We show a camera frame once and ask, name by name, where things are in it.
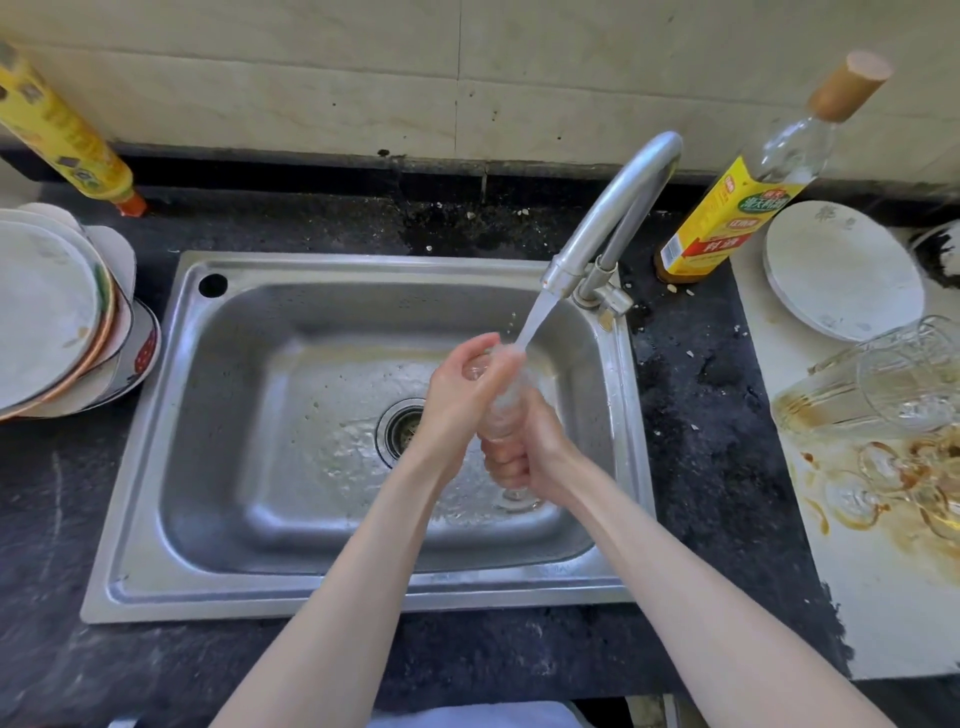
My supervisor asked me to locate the person's right hand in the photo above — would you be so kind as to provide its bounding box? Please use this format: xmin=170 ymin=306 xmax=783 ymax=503
xmin=478 ymin=386 xmax=595 ymax=505

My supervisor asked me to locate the person's left hand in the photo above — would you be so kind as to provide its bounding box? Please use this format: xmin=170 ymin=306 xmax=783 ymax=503
xmin=405 ymin=332 xmax=527 ymax=487

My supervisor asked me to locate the clear drinking glass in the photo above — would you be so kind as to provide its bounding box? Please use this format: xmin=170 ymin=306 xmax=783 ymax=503
xmin=461 ymin=345 xmax=546 ymax=516

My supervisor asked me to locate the person's right forearm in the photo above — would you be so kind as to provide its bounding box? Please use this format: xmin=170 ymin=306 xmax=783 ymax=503
xmin=558 ymin=466 xmax=897 ymax=728

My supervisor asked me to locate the person's left forearm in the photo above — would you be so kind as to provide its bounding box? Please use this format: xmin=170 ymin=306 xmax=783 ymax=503
xmin=210 ymin=448 xmax=468 ymax=728

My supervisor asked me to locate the metal sink drain strainer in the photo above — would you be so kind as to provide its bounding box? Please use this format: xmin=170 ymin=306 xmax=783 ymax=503
xmin=375 ymin=398 xmax=429 ymax=470

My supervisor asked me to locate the metal faucet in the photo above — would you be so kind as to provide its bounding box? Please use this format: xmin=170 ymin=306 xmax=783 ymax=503
xmin=540 ymin=131 xmax=685 ymax=320

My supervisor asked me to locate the stainless steel sink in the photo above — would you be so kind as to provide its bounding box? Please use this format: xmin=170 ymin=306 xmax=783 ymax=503
xmin=80 ymin=251 xmax=658 ymax=625

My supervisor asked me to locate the clear bottle with yellow label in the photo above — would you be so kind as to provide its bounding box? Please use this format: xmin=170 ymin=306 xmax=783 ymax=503
xmin=654 ymin=50 xmax=894 ymax=285

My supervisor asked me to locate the large clear glass tumbler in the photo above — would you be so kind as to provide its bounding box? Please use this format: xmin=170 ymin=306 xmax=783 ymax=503
xmin=807 ymin=315 xmax=960 ymax=380
xmin=771 ymin=348 xmax=960 ymax=441

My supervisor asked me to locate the person's white clothing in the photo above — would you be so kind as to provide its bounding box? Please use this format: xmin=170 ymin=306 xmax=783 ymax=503
xmin=366 ymin=700 xmax=595 ymax=728

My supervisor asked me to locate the small clear stemmed glass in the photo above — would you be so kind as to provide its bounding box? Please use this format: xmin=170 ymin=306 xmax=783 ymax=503
xmin=911 ymin=480 xmax=960 ymax=543
xmin=857 ymin=441 xmax=915 ymax=494
xmin=822 ymin=470 xmax=888 ymax=531

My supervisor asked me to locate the white round plate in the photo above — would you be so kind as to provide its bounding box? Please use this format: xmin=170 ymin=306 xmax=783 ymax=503
xmin=762 ymin=200 xmax=926 ymax=344

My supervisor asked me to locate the plate with red pattern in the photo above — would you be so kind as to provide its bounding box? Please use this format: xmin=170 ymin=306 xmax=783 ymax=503
xmin=82 ymin=298 xmax=163 ymax=412

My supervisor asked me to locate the white cutting board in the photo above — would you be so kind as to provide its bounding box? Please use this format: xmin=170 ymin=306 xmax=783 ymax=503
xmin=729 ymin=225 xmax=960 ymax=681

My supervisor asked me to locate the white scalloped plate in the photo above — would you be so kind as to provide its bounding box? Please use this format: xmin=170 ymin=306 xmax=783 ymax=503
xmin=16 ymin=201 xmax=138 ymax=419

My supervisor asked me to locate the dark plate with white pattern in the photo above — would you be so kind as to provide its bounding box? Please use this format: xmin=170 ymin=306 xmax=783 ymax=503
xmin=909 ymin=220 xmax=960 ymax=291

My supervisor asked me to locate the beige plate with orange rim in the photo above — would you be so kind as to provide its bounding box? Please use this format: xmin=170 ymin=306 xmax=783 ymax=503
xmin=0 ymin=208 xmax=117 ymax=423

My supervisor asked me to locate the yellow bottle with orange cap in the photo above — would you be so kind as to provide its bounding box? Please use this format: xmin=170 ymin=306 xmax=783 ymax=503
xmin=0 ymin=41 xmax=149 ymax=219

